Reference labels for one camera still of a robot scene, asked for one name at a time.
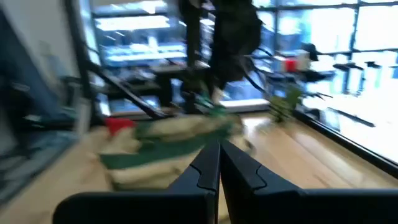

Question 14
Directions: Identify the potted succulent plant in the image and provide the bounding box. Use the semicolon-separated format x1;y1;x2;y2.
267;85;304;124

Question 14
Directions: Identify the beige green-trimmed gardening bag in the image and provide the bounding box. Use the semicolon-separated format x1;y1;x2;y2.
98;113;249;191

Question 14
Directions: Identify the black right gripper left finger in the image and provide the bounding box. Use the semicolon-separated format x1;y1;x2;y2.
52;140;221;224

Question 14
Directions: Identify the large dark-framed window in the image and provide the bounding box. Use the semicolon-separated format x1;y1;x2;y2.
79;0;398;164

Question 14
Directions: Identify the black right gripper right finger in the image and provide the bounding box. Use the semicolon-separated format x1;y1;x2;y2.
220;139;398;224

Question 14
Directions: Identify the red cloth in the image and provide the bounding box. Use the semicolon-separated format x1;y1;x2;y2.
104;117;137;136

